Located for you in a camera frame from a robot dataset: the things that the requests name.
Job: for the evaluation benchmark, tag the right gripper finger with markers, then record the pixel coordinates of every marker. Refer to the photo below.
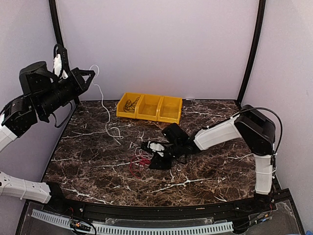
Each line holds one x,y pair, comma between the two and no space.
148,146
160,162

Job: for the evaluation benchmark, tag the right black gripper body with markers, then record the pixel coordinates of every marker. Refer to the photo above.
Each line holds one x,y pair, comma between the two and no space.
176,149

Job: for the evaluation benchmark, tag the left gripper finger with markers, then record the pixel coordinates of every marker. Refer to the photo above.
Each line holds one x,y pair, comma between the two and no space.
88,73
87,79

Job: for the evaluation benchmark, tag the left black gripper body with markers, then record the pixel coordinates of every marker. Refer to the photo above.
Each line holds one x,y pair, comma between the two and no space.
51,99

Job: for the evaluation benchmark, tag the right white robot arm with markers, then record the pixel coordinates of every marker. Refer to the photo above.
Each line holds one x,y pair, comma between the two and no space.
256,129

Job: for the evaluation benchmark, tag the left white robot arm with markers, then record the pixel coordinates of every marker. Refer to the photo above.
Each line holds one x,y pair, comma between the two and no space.
43,93

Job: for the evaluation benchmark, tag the middle yellow plastic bin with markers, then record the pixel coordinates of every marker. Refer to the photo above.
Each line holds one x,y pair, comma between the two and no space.
148,107

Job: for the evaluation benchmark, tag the yellow plastic bin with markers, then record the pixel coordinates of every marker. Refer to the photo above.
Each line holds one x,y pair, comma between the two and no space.
169,109
148,107
128,105

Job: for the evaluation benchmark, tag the right yellow plastic bin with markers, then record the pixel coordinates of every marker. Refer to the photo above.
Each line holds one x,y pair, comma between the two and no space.
169,109

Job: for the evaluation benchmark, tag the left yellow plastic bin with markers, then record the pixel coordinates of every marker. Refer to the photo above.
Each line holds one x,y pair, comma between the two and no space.
128,105

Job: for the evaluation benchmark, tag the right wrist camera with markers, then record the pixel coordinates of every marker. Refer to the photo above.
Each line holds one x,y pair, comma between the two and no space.
174,134

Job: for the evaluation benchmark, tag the black front rail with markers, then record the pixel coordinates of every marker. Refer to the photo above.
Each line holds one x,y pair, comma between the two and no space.
94,211

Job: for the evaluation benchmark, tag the left black frame post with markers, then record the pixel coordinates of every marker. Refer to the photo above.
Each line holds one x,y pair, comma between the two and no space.
58,34

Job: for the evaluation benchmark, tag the black frame post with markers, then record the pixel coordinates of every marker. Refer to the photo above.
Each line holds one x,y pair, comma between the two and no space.
58,34
253,51

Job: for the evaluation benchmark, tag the white slotted cable duct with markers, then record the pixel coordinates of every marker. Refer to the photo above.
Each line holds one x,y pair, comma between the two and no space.
132,227

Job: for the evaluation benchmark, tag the right black frame post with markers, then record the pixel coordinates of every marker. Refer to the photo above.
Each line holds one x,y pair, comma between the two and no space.
253,51

